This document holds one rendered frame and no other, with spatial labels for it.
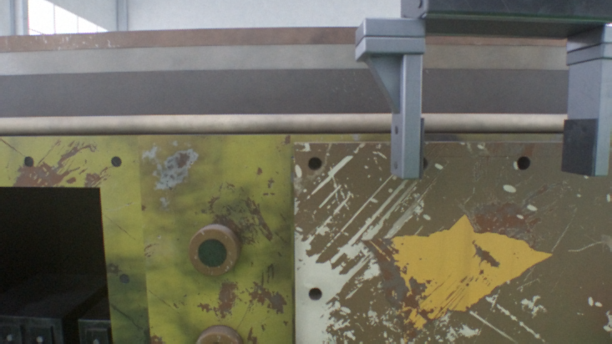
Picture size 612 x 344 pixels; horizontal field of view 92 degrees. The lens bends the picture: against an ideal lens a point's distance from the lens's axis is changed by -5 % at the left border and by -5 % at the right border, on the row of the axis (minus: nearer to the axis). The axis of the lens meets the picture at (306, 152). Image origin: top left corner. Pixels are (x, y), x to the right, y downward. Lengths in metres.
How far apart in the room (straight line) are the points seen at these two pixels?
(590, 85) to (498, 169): 0.11
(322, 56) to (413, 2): 0.19
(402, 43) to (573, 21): 0.11
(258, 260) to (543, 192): 0.30
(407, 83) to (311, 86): 0.21
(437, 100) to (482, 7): 0.22
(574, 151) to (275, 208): 0.26
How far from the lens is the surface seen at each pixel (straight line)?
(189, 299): 0.39
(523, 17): 0.24
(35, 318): 0.83
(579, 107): 0.29
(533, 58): 0.49
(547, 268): 0.41
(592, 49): 0.29
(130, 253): 0.40
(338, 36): 0.41
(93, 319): 0.76
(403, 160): 0.21
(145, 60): 0.46
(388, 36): 0.21
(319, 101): 0.40
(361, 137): 0.32
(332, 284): 0.33
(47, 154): 0.43
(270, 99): 0.40
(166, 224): 0.37
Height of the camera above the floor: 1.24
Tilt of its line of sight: 5 degrees down
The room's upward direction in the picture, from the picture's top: straight up
